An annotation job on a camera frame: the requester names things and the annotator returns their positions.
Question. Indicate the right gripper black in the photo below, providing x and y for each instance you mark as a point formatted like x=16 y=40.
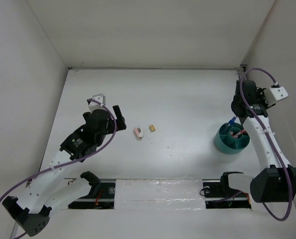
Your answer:
x=260 y=93

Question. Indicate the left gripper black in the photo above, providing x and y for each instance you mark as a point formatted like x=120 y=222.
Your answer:
x=120 y=122

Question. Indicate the pink eraser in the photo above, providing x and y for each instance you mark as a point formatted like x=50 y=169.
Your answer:
x=139 y=132

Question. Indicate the small yellow sharpener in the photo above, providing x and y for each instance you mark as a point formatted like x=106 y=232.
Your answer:
x=152 y=128

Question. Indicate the clear spray bottle blue cap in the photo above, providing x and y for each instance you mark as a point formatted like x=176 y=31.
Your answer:
x=231 y=122

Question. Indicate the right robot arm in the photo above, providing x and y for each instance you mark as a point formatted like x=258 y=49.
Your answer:
x=233 y=159

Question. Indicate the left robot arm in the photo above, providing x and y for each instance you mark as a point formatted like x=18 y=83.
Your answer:
x=33 y=208

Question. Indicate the pink pencil in container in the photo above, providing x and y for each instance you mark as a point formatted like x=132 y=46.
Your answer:
x=236 y=135

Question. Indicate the teal round container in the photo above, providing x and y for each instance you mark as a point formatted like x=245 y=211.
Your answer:
x=225 y=141

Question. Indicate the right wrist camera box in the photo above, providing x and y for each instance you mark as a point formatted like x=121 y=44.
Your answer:
x=274 y=95

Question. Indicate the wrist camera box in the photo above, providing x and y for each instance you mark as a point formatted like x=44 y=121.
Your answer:
x=96 y=102
x=274 y=95

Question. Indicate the aluminium side rail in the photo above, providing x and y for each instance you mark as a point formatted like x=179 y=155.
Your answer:
x=241 y=72

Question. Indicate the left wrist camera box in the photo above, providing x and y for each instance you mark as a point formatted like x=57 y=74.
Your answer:
x=96 y=102

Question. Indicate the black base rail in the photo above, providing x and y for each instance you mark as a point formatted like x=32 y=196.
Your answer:
x=211 y=191

